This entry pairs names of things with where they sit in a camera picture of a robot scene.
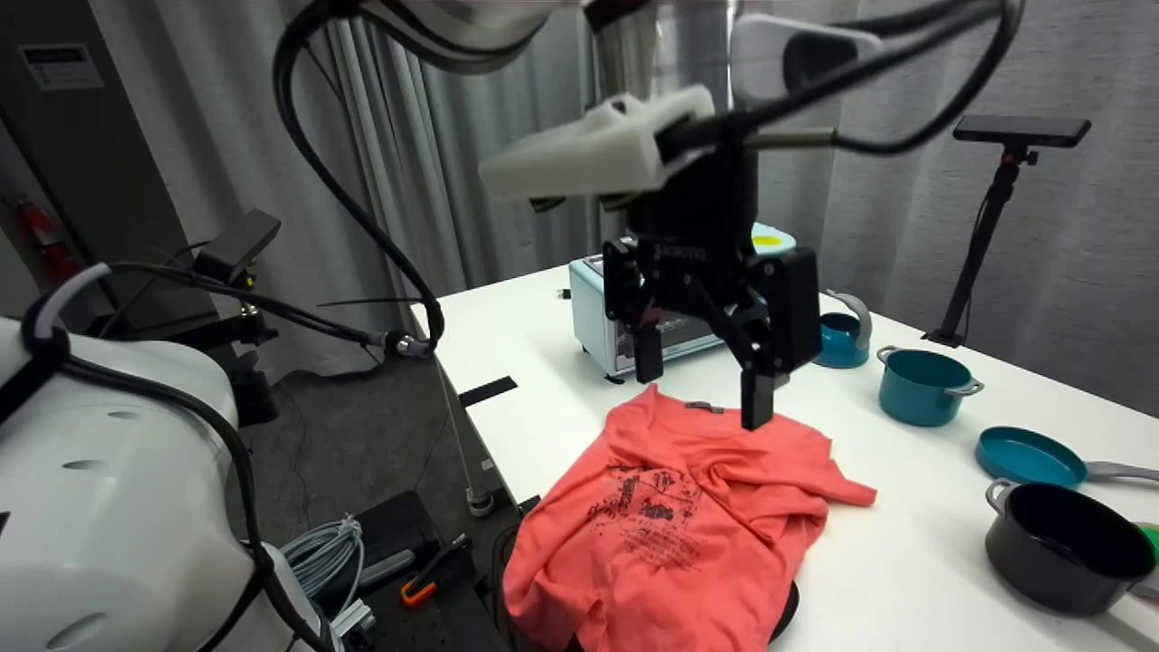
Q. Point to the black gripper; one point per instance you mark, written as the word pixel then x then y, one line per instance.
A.
pixel 694 201

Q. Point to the coral red sweatshirt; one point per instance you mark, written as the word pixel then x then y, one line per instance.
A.
pixel 701 545

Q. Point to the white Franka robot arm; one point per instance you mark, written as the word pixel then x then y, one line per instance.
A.
pixel 111 482

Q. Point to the light blue toaster oven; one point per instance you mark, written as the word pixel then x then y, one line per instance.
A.
pixel 590 316

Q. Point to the teal toy kettle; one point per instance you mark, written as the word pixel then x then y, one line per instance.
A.
pixel 842 347

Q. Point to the long black tape strip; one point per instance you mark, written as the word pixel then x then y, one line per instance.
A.
pixel 486 391

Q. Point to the teal toy pot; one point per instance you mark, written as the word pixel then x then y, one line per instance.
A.
pixel 926 392

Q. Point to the black toy pot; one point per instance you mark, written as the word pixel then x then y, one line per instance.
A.
pixel 1062 548

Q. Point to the red fire extinguisher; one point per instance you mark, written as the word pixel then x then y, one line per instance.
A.
pixel 37 236

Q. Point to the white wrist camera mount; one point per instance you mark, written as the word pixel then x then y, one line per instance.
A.
pixel 590 152

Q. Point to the black camera tripod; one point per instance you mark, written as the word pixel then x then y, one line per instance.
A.
pixel 991 229

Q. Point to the black camera on stand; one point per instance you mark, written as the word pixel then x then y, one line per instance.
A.
pixel 236 241

